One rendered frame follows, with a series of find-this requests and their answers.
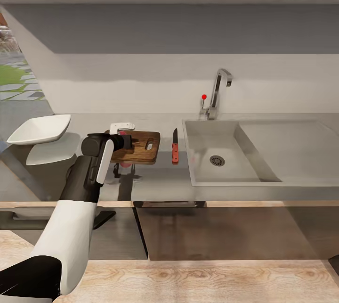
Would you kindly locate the dishwasher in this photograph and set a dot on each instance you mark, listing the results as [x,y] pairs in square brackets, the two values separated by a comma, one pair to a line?
[116,234]

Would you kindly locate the fixed window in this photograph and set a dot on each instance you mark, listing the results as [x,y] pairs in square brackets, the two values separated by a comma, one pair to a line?
[21,97]

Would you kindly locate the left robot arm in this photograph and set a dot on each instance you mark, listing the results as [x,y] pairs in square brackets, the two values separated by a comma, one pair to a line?
[60,257]

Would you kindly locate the drop in sink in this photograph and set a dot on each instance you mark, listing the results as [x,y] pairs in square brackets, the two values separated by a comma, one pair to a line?
[259,153]

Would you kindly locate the bowl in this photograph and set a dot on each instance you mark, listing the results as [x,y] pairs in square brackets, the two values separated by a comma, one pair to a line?
[40,130]

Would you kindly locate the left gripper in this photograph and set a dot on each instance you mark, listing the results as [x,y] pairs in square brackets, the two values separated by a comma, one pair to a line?
[124,141]

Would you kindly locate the cutting board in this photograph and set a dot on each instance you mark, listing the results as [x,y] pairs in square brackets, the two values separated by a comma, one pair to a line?
[138,150]

